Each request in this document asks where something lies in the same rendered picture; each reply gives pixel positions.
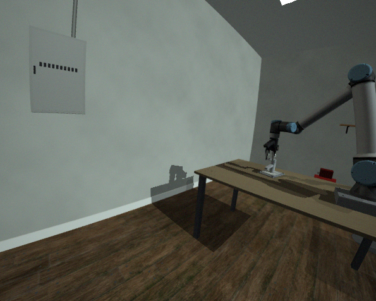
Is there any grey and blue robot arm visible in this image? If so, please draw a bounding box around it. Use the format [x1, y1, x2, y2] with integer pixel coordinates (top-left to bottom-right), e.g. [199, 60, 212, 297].
[269, 63, 376, 202]

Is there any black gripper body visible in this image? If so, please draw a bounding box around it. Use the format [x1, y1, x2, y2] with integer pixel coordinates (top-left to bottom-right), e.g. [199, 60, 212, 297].
[267, 138, 279, 151]

